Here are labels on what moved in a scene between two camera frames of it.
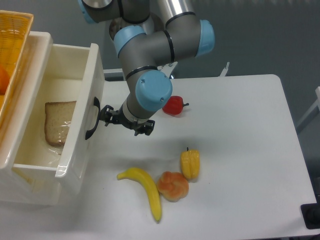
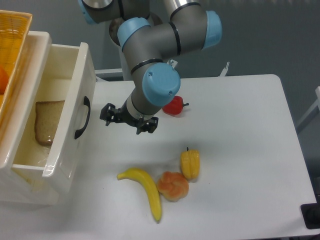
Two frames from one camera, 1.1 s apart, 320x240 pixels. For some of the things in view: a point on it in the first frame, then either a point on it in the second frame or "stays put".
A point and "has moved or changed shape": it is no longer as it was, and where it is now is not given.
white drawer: x=62 y=133 has moved or changed shape
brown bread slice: x=58 y=114 -> x=47 y=116
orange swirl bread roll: x=172 y=186 stays put
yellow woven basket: x=15 y=27 stays put
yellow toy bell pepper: x=190 y=163 stays put
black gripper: x=108 y=115 stays put
